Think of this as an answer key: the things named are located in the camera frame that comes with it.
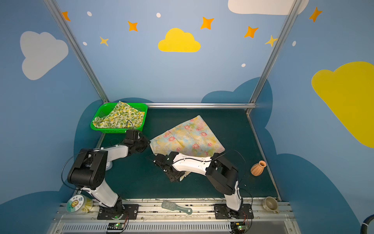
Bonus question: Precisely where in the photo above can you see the pastel floral skirt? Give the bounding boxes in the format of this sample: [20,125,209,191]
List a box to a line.
[149,114,226,181]

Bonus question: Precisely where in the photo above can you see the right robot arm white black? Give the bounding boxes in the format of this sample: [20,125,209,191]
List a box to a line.
[153,152,243,212]

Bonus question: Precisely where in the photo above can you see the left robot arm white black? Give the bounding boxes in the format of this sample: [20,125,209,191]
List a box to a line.
[67,136,151,208]

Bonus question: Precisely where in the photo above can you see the green lemon print skirt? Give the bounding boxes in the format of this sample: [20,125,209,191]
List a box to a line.
[92,101,145,129]

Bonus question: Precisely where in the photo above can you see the green plastic basket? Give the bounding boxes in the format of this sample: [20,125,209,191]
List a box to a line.
[90,101,148,134]

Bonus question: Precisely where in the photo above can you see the green hair brush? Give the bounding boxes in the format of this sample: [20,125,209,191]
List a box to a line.
[161,200,193,215]

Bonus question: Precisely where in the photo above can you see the round clear jar green lid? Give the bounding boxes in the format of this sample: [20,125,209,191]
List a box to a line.
[66,194,93,215]

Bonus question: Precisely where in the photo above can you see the left controller circuit board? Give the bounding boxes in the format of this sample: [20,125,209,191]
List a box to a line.
[106,222,126,234]

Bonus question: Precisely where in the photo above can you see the controller circuit board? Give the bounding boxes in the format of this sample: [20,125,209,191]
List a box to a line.
[230,222,247,234]
[106,222,126,234]

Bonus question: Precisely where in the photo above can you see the terracotta ribbed vase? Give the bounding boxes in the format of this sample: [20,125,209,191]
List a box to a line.
[250,160,267,176]

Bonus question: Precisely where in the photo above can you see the right controller circuit board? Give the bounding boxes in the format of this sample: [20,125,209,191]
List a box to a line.
[230,222,247,234]

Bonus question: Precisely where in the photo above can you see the beige ceramic cup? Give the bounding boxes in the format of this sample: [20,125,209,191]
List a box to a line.
[262,197,280,214]

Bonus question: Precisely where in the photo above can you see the aluminium rail base frame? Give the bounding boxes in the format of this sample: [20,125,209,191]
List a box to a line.
[48,198,301,234]

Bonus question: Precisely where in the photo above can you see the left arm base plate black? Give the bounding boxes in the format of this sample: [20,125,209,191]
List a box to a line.
[97,204,139,220]

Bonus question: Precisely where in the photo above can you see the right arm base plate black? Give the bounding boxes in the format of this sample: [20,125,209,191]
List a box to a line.
[214,204,254,219]

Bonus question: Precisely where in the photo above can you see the black hose at corner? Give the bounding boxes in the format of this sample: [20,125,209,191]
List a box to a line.
[360,214,374,234]

